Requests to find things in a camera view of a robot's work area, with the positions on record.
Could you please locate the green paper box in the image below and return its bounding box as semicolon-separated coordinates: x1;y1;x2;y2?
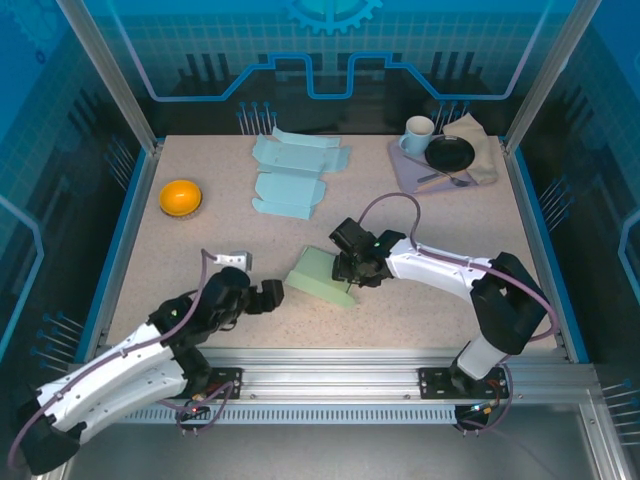
284;244;359;309

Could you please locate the light blue paper box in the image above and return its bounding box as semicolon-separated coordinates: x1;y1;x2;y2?
249;126;354;221

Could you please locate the lavender tray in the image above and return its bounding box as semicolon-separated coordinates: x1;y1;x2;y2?
388;134;482;195

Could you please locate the orange bowl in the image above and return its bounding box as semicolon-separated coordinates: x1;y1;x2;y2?
158;178;204;219

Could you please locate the metal fork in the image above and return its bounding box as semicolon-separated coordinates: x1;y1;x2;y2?
402;154;472;188

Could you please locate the light blue mug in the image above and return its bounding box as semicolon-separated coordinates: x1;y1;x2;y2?
397;115;436;156

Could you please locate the black plate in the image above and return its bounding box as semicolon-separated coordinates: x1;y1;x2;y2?
424;134;476;172

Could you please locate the beige cloth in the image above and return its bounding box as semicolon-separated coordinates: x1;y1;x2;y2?
442;112;500;186

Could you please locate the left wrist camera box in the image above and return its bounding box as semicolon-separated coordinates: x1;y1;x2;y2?
212;248;254;272

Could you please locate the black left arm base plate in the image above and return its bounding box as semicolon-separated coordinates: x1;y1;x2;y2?
207;367;245;401

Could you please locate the aluminium mounting rail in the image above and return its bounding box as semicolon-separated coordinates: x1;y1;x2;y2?
67;347;601;401

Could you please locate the aluminium table side rail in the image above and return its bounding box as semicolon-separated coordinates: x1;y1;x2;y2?
82;139;164;364
502;137;574;361

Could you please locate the cable connector with green light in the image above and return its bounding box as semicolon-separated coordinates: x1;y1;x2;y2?
462;399;501;421
179;399;209;420

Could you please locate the slotted grey cable duct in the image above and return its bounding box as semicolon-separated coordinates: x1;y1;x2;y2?
119;404;464;426

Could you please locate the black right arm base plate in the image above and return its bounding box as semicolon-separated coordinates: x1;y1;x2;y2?
417;367;511;401

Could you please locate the aluminium frame post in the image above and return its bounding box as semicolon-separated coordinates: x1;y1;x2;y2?
502;0;601;154
55;0;164;154

